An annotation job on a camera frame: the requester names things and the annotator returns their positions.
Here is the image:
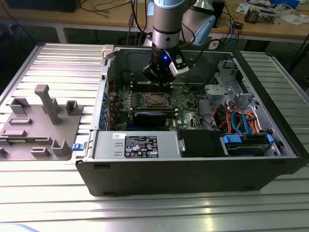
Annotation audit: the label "green motherboard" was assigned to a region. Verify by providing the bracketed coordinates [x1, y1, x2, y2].
[107, 84, 213, 132]

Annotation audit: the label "black desktop device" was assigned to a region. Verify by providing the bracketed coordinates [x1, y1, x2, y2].
[211, 0, 226, 29]

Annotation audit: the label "white papers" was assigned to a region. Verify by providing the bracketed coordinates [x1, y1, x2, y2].
[281, 13, 309, 25]

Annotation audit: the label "silver CPU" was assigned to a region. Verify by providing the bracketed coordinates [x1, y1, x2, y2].
[149, 94, 166, 105]

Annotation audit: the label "black graphics card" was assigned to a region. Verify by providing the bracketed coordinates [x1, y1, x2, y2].
[133, 111, 167, 128]

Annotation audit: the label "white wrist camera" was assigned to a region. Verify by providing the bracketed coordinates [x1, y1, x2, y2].
[166, 49, 189, 77]

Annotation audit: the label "white label sheet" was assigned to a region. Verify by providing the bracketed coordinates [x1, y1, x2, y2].
[209, 36, 222, 50]

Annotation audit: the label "black PC case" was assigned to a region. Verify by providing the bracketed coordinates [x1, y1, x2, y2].
[75, 44, 309, 198]

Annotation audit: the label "black drive bay cover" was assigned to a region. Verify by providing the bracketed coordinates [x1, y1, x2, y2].
[177, 129, 229, 158]

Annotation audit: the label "pale blue object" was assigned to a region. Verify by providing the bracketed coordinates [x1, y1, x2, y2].
[0, 223, 39, 232]

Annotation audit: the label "blue flat wire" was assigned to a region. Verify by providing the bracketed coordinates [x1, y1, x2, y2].
[230, 110, 249, 136]

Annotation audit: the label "metal socket cover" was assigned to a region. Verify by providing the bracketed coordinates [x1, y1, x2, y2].
[144, 92, 172, 108]

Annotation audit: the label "blue cable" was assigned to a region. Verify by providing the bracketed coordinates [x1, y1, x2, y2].
[229, 14, 239, 50]

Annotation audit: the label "grey component box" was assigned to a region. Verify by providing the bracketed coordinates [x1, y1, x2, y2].
[259, 9, 277, 24]

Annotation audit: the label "blue card retention clips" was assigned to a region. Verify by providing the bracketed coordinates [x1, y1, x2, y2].
[100, 91, 110, 131]

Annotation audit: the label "dark box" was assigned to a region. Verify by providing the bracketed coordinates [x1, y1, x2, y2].
[6, 0, 79, 13]

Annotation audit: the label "orange wire bundle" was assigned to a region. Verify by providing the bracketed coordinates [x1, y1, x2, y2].
[214, 106, 262, 135]

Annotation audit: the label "grey metal drive cage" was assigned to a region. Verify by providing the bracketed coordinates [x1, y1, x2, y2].
[204, 59, 256, 109]

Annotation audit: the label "grey parts rack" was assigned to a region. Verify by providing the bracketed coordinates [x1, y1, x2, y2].
[0, 84, 84, 161]

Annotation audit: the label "hard disk in blue carrier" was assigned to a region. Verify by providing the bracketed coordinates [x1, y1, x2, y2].
[222, 134, 274, 157]

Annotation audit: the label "grey power supply with label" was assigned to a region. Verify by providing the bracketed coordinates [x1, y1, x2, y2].
[93, 130, 181, 160]

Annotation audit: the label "wooden desk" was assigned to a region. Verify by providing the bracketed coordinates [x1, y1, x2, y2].
[0, 0, 309, 44]

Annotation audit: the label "black wire loop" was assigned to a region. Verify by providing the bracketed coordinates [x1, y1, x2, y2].
[197, 89, 219, 131]

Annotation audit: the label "grey plastic case latch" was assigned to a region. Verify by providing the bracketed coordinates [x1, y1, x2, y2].
[101, 44, 115, 60]

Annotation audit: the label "black RAM slot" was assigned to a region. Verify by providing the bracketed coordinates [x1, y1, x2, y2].
[131, 86, 173, 92]
[131, 81, 172, 87]

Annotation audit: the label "copper heatsink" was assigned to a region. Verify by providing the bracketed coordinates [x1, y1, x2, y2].
[245, 6, 261, 24]

